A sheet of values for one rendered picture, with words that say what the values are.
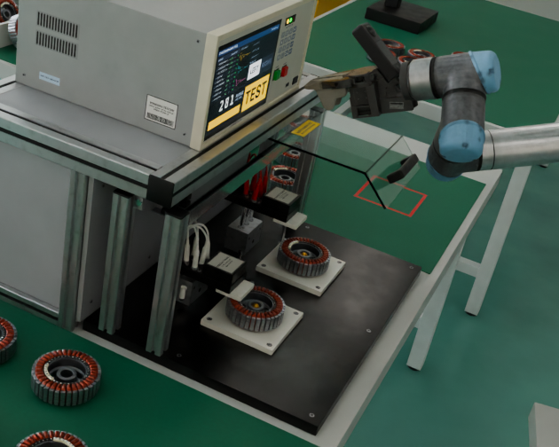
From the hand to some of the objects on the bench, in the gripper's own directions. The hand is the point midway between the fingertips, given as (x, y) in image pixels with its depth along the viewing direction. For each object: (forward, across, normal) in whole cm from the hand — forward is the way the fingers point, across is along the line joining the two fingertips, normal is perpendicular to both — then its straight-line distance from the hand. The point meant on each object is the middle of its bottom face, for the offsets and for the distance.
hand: (310, 82), depth 169 cm
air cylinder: (+26, +4, -34) cm, 43 cm away
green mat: (+34, +56, -33) cm, 73 cm away
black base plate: (+15, -8, -42) cm, 45 cm away
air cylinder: (+26, -21, -34) cm, 48 cm away
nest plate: (+12, +4, -40) cm, 42 cm away
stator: (+30, -55, -35) cm, 72 cm away
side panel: (+50, -41, -26) cm, 69 cm away
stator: (+12, -21, -39) cm, 46 cm away
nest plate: (+12, -21, -40) cm, 47 cm away
